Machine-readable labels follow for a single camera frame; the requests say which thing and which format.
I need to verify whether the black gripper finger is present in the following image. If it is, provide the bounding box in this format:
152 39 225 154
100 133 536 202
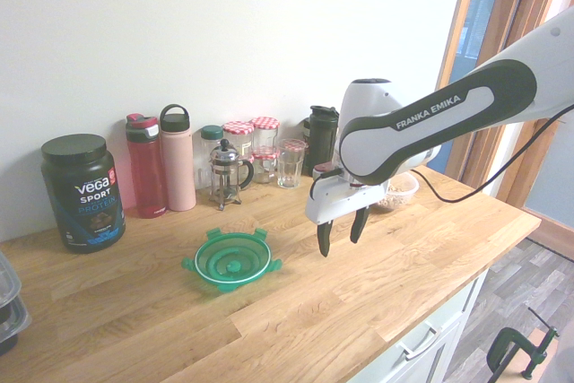
317 218 335 259
349 204 371 245

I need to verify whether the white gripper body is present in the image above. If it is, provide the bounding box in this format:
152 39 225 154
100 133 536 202
305 170 391 225

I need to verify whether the green round container lid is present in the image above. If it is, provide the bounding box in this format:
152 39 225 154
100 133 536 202
180 227 283 296

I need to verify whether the small jar red checkered lid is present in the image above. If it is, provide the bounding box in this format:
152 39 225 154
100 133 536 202
250 149 280 185

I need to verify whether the jar with red checkered lid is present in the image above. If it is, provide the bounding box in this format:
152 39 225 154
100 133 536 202
222 120 256 165
249 116 281 153

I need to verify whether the glass jar with green lid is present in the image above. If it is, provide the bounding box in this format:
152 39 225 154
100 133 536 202
196 125 225 190

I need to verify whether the clear plastic container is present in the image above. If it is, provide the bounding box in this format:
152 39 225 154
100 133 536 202
0 250 23 310
0 295 34 357

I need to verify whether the clear drinking glass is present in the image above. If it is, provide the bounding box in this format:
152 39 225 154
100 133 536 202
276 137 309 190

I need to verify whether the dark green shaker bottle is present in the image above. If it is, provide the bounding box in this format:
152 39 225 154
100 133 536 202
301 105 340 178

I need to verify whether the glass French press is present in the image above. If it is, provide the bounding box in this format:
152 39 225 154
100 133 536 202
208 138 256 212

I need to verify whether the pale green kitchen cabinet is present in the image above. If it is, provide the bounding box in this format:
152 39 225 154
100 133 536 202
356 265 491 383

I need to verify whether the pink bottle with black cap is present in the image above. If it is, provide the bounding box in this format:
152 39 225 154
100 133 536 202
159 103 197 213

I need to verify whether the red water bottle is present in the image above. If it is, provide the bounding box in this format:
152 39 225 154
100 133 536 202
125 113 169 220

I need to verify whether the green metal clamp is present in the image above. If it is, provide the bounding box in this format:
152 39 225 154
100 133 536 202
486 307 561 383

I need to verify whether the black Vega protein tub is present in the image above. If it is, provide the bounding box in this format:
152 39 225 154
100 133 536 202
40 134 127 255

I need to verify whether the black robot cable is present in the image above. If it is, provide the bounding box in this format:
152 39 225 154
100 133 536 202
420 103 574 205

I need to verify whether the white cabinet drawer handle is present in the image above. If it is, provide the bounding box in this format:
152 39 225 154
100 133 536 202
396 323 439 360

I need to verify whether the wooden door frame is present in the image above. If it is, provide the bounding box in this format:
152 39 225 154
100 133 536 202
435 0 574 263

